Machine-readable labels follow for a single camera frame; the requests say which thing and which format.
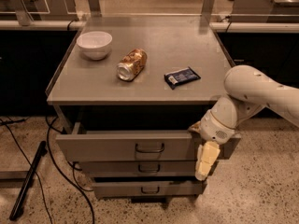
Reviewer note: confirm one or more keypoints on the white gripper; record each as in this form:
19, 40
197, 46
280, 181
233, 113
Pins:
212, 129

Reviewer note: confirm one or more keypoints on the grey top drawer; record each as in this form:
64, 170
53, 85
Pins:
148, 145

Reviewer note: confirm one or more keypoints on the grey drawer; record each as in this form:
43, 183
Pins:
161, 186
137, 168
148, 145

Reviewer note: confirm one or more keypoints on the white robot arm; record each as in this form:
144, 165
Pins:
248, 91

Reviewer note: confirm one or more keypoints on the grey middle drawer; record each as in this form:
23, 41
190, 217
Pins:
137, 168

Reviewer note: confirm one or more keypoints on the grey bottom drawer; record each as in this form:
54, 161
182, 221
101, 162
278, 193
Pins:
161, 186

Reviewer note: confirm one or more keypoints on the grey drawer cabinet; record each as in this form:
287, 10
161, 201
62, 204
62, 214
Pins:
89, 93

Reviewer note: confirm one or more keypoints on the dark blue snack packet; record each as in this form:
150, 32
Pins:
180, 77

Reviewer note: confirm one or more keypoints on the gold crushed soda can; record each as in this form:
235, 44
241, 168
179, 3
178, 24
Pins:
132, 64

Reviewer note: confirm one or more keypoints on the white ceramic bowl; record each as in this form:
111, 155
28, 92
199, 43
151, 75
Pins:
95, 45

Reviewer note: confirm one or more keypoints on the black bar on floor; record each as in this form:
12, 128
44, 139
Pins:
17, 208

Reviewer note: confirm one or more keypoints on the white horizontal rail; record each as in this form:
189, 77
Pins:
219, 27

